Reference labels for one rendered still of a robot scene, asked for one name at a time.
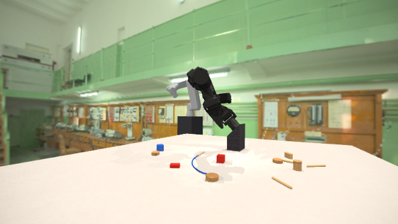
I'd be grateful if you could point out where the blue block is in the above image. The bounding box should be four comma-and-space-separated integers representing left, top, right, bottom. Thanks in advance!
156, 144, 164, 152

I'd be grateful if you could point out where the red block with round hole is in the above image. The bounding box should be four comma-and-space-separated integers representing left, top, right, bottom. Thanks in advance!
217, 154, 225, 163

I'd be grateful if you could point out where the red rectangular block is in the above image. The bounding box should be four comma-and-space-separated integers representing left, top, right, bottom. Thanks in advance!
170, 163, 180, 168

